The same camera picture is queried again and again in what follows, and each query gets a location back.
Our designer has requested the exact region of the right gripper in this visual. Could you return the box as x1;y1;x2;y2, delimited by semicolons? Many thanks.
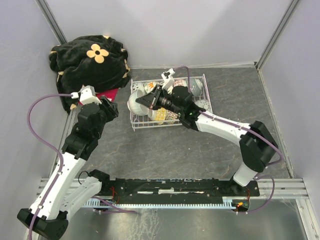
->
135;85;183;116

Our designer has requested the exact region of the plain white bowl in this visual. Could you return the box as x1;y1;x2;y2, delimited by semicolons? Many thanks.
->
127;90;149;116

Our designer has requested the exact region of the yellow teal sun bowl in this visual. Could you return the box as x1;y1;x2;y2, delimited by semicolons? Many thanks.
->
148;107;168;125

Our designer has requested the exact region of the white wire dish rack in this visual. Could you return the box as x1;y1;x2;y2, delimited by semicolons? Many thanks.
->
130;74;213;131

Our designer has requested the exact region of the red patterned bowl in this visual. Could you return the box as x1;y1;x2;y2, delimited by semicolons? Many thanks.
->
131;82;146;95

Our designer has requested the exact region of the brown scale patterned bowl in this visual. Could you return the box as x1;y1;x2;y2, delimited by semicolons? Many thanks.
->
165;111;179;125

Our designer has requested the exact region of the grey geometric patterned bowl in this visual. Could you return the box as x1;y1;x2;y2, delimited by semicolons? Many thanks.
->
187;77;203;97

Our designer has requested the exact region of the multicolour bowl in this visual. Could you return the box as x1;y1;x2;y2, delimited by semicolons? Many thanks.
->
195;99;211;112

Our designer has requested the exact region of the blue triangle patterned bowl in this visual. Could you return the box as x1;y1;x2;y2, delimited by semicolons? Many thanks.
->
173;79;188;87

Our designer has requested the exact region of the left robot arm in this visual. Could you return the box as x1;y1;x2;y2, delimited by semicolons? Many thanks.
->
17;96;119;240

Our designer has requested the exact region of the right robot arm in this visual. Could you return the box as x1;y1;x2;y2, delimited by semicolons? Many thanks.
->
133;85;281;196

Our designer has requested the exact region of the red cloth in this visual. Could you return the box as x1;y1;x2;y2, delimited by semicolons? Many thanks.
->
77;88;120;106

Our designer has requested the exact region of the black floral fleece blanket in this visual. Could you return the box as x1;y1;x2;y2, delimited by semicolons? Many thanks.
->
48;34;132;115

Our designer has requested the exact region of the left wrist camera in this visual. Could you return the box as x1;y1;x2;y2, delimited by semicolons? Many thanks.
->
71;85;102;105

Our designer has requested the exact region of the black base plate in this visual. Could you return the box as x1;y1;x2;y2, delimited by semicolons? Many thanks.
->
86;178;260;206

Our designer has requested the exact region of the aluminium frame rail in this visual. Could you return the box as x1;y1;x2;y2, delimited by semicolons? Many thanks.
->
44;175;308;211

